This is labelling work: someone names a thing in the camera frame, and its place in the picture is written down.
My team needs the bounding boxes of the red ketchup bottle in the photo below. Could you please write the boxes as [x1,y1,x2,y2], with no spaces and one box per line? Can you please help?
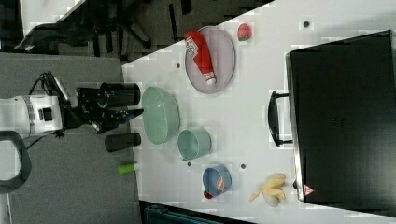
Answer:
[184,31,217,86]

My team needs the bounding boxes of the black cylinder upper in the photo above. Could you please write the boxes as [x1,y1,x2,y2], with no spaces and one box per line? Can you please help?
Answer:
[100,82,141,106]

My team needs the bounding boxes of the grey round plate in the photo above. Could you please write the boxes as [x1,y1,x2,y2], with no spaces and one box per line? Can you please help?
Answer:
[184,26,235,94]

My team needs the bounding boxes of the green marker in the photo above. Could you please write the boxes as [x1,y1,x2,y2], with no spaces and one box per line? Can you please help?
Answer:
[117,163,139,175]

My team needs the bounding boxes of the black toaster oven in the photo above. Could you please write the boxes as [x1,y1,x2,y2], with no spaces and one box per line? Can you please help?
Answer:
[286,30,396,217]

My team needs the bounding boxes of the blue crate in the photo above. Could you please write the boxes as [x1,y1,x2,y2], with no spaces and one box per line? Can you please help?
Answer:
[139,200,253,224]

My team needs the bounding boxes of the green oval colander basket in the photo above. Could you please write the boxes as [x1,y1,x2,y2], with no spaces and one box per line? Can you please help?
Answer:
[142,87,180,145]

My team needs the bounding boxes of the black oven door handle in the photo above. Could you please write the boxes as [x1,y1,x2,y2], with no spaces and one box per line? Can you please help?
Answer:
[267,91,292,147]

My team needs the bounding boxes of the black cylinder lower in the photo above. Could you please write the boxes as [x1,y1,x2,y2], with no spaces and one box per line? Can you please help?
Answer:
[105,133,141,153]

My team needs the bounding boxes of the blue bowl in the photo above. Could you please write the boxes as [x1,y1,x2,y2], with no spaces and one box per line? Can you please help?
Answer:
[203,164,233,197]

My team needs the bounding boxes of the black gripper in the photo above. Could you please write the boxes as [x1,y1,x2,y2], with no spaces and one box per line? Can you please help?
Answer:
[63,88,144,134]

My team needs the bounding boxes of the peeled banana toy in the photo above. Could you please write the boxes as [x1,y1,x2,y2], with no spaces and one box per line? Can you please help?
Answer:
[249,173,286,207]

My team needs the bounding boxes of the black office chair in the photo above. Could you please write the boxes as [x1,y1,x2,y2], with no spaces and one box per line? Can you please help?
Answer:
[14,0,151,59]

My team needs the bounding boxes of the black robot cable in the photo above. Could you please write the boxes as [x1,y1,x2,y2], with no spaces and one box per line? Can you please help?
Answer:
[28,71,64,96]

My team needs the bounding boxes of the orange slice toy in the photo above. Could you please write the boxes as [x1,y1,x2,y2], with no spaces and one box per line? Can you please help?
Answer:
[216,177,224,190]

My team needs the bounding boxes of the black cylinder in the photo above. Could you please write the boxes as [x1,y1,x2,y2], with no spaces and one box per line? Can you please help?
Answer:
[100,82,141,106]
[105,133,141,153]

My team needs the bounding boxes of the small red strawberry toy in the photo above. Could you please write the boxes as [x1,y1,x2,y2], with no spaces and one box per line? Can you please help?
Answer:
[204,190,213,200]

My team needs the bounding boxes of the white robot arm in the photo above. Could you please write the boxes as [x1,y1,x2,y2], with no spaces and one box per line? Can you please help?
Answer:
[1,88,144,194]

